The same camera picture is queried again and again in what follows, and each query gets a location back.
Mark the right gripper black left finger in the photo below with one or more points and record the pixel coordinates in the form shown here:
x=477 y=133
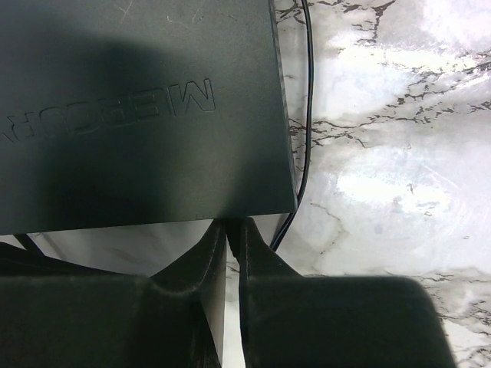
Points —
x=58 y=314

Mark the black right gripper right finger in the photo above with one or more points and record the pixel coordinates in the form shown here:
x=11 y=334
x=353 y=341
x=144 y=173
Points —
x=291 y=320

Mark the black network switch box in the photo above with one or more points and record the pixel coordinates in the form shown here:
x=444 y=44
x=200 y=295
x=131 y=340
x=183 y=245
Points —
x=137 y=112

